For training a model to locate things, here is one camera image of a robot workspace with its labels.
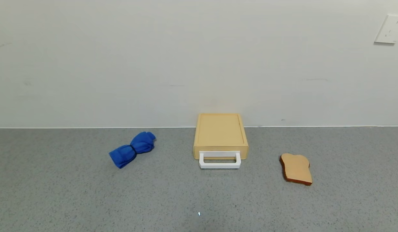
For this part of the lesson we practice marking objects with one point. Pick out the toy toast slice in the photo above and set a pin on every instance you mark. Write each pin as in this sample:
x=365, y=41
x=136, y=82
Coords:
x=296, y=169

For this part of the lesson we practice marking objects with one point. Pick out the blue tied cloth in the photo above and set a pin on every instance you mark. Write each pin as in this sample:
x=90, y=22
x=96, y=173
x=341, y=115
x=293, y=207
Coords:
x=131, y=150

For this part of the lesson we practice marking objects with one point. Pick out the white wall socket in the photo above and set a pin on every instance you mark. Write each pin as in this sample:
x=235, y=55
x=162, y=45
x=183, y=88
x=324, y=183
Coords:
x=390, y=29

